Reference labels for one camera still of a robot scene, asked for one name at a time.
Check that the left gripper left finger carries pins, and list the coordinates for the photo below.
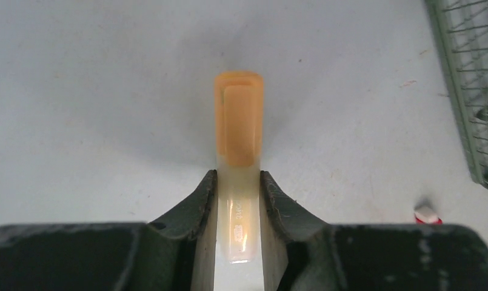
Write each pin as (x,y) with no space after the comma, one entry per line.
(173,252)

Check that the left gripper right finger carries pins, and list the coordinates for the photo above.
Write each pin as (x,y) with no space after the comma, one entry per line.
(302,252)

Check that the yellow orange highlighter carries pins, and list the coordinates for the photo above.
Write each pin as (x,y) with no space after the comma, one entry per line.
(239,106)

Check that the red cap marker upper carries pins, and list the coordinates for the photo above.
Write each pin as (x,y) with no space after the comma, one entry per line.
(426,215)

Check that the green wire mesh basket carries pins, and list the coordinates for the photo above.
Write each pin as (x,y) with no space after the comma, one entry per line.
(460,32)

